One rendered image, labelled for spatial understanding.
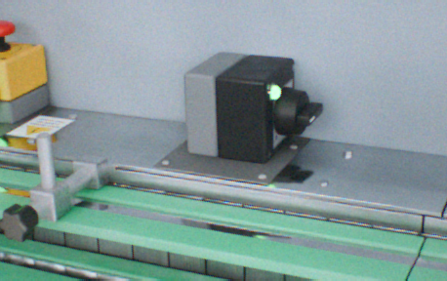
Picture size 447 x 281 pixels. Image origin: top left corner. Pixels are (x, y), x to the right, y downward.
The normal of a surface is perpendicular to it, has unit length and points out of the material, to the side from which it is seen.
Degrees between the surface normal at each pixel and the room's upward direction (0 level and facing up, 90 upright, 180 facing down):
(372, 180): 90
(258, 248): 90
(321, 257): 90
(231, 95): 0
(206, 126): 0
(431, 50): 0
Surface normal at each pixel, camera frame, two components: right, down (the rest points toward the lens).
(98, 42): -0.40, 0.34
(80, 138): -0.03, -0.93
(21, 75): 0.92, 0.12
